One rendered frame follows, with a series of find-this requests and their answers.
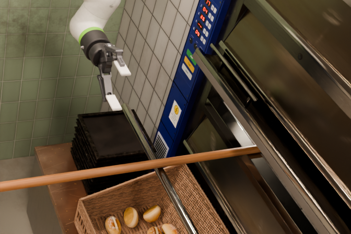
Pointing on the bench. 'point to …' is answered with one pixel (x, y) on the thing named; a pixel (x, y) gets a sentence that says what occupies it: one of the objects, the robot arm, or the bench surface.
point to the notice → (175, 114)
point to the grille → (161, 147)
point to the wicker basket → (140, 198)
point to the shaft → (20, 184)
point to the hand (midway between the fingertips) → (120, 90)
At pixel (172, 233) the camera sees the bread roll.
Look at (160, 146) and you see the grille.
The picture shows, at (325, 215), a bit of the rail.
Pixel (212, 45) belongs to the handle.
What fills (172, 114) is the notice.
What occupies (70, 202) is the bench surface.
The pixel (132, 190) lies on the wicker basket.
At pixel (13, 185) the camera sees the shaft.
